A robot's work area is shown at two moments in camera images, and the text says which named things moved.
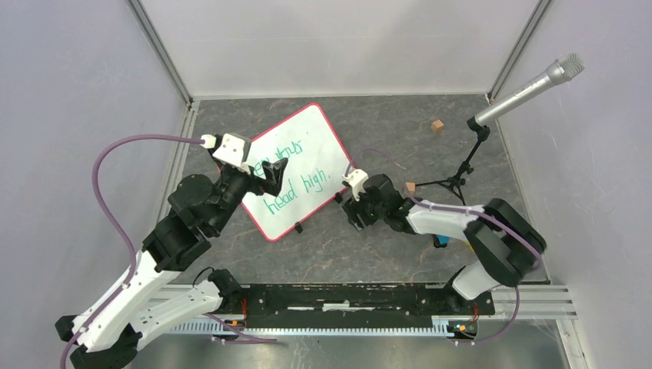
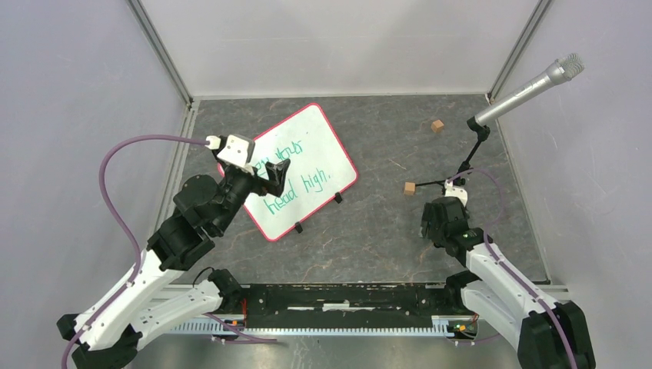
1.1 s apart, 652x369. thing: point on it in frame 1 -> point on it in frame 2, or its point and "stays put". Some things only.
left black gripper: x=273 y=181 stays put
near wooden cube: x=410 y=186 stays put
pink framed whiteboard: x=317 y=163 stays put
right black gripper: x=352 y=207 -> x=427 y=216
